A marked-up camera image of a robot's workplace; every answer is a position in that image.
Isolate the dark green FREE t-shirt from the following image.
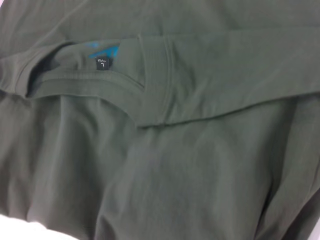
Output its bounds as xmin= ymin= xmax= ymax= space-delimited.
xmin=0 ymin=0 xmax=320 ymax=240

